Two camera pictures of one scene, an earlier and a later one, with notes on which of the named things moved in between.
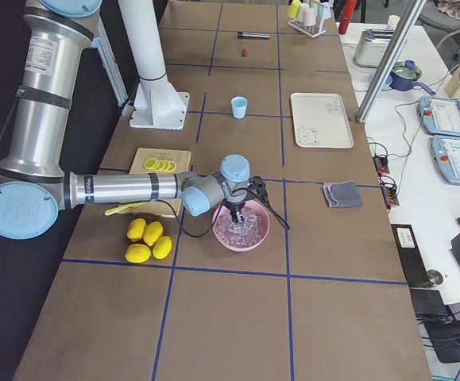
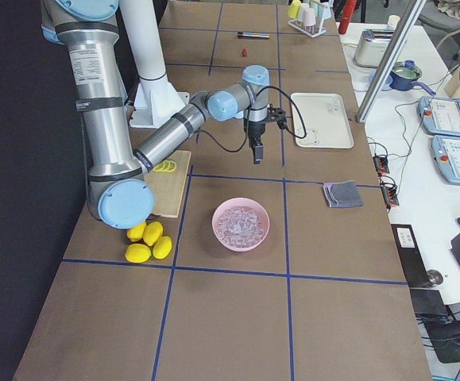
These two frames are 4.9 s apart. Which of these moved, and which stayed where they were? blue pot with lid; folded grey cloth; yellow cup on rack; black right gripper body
Moved: black right gripper body
Stayed: blue pot with lid; yellow cup on rack; folded grey cloth
